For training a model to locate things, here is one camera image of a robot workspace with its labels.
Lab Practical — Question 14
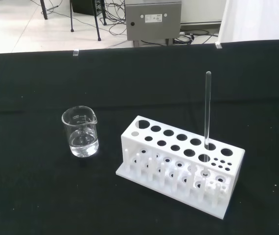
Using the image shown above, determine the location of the black equipment case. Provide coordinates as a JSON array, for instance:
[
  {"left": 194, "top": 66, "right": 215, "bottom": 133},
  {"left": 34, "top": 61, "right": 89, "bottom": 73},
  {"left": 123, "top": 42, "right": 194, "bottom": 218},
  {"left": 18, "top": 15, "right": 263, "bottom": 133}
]
[{"left": 71, "top": 0, "right": 106, "bottom": 15}]

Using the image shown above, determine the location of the black tripod leg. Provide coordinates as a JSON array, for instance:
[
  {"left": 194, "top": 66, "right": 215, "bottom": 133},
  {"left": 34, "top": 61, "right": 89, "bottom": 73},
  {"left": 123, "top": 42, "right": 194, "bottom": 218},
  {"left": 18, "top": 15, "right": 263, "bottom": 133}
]
[
  {"left": 40, "top": 0, "right": 49, "bottom": 20},
  {"left": 69, "top": 0, "right": 76, "bottom": 33},
  {"left": 92, "top": 0, "right": 102, "bottom": 42}
]

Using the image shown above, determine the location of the white test tube rack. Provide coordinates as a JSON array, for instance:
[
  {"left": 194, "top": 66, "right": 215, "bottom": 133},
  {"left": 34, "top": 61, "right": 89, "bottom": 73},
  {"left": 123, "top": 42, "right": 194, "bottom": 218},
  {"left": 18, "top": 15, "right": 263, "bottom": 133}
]
[{"left": 116, "top": 115, "right": 246, "bottom": 219}]

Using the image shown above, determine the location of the clear glass beaker with water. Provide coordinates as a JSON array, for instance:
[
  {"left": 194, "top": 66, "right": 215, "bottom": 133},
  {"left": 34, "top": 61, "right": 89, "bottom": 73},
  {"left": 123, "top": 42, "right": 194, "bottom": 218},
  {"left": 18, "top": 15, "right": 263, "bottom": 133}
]
[{"left": 61, "top": 105, "right": 100, "bottom": 158}]

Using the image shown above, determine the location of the black bench cloth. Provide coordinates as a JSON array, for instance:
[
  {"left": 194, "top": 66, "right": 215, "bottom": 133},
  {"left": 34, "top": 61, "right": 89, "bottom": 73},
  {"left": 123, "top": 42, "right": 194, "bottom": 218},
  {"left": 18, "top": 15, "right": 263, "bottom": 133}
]
[{"left": 0, "top": 39, "right": 279, "bottom": 235}]

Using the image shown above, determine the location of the grey metal control cabinet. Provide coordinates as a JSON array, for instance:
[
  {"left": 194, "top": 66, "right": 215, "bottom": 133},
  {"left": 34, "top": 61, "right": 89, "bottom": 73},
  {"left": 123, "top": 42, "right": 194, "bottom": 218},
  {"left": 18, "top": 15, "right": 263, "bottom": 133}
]
[{"left": 125, "top": 0, "right": 182, "bottom": 47}]

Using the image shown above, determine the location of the white board panel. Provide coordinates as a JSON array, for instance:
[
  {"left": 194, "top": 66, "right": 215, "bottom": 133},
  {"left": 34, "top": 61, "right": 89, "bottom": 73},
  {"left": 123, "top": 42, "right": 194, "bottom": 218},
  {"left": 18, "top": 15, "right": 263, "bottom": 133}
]
[{"left": 217, "top": 0, "right": 279, "bottom": 44}]

